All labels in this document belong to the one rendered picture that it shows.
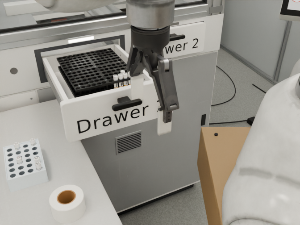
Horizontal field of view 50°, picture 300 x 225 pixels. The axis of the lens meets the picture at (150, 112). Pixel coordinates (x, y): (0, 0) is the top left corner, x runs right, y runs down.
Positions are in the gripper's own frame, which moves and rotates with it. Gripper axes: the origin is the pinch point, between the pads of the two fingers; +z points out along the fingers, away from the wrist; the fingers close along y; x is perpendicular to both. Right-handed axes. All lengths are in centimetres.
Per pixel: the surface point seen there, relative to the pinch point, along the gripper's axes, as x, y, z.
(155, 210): -23, 41, 91
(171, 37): -26.7, 37.6, -0.1
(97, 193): 14.9, -4.1, 15.0
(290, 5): -70, 28, -8
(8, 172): 31.8, 7.8, 11.5
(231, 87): -136, 124, 91
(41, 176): 25.3, 4.5, 12.9
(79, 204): 19.9, -8.6, 11.1
